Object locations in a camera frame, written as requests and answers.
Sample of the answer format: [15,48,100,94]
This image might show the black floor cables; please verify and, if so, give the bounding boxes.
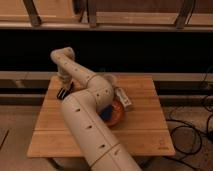
[162,64,213,171]

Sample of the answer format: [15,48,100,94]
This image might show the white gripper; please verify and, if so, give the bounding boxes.
[58,69,72,90]

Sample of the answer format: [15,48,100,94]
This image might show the black striped eraser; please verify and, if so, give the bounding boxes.
[57,88,70,100]

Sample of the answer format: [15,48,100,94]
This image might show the orange bowl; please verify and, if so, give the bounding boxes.
[105,99,125,127]

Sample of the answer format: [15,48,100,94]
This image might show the blue sponge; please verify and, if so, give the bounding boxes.
[100,105,113,121]

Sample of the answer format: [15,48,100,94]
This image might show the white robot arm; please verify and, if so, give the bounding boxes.
[51,47,142,171]

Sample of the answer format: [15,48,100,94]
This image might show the wooden table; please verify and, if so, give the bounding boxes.
[27,74,175,158]

